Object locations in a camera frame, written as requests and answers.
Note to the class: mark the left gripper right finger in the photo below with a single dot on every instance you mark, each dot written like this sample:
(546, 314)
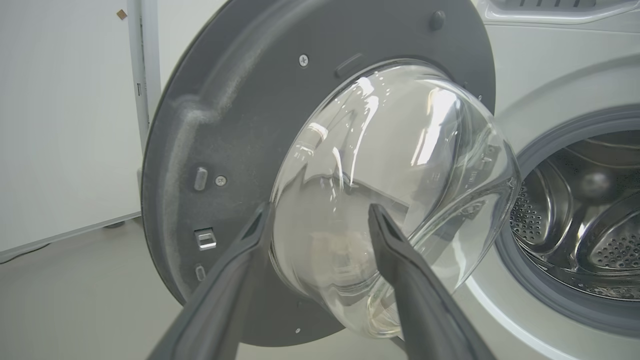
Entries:
(425, 315)

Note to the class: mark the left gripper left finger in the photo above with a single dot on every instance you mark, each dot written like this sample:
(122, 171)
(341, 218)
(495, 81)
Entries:
(215, 310)

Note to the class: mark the grey washing machine door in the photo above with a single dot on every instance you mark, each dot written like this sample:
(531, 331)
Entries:
(240, 125)

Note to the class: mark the grey rubber door gasket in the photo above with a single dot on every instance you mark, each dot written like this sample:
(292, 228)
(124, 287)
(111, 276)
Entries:
(530, 280)

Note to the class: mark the white front-load washing machine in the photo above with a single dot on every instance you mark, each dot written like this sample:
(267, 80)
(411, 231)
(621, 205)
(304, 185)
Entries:
(525, 75)

